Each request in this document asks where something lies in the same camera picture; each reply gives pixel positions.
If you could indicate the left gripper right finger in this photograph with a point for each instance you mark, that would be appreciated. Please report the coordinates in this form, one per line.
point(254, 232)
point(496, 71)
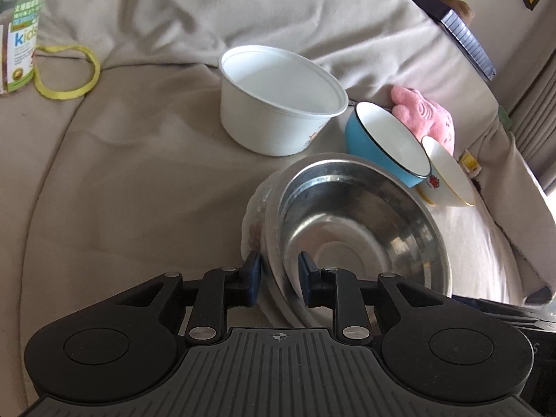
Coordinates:
point(336, 289)

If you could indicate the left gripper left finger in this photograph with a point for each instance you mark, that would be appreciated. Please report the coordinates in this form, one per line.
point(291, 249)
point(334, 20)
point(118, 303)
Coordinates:
point(220, 290)

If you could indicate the large white ceramic bowl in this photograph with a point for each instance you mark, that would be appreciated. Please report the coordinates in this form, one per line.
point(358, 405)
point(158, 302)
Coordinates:
point(292, 207)

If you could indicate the floral white shallow bowl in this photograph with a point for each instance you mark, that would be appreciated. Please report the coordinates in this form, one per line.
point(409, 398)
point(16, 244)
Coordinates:
point(276, 311)

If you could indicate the stainless steel bowl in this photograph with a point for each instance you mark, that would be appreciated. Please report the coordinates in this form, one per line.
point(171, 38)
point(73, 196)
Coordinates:
point(374, 224)

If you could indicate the white bowl yellow rim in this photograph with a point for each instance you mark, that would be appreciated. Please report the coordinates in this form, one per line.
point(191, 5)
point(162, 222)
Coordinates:
point(447, 184)

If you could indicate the blue enamel bowl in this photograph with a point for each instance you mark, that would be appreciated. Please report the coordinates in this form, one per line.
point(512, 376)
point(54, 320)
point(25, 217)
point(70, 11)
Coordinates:
point(376, 135)

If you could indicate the white plastic takeaway bowl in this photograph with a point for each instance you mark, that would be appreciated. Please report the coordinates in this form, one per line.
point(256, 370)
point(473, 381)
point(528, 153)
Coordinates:
point(275, 102)

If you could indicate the beige sofa cover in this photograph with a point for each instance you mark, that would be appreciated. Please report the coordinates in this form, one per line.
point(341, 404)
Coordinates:
point(138, 177)

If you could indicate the small yellow tag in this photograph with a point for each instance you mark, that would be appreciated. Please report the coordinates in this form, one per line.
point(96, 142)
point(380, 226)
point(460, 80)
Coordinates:
point(470, 164)

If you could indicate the pink plush toy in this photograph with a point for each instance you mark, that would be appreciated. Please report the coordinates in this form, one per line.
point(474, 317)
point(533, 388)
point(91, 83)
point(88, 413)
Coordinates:
point(423, 117)

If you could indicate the green object behind sofa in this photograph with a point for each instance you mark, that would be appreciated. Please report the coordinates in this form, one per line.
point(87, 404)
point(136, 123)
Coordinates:
point(504, 118)

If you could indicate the beige curtain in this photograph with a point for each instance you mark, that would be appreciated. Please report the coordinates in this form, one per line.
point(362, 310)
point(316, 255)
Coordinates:
point(534, 124)

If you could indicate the dark blue book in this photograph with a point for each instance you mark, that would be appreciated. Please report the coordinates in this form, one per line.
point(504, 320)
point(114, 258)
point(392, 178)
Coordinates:
point(458, 31)

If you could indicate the kids vitamin bottle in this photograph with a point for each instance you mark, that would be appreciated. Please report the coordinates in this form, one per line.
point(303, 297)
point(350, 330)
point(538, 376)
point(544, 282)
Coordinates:
point(19, 33)

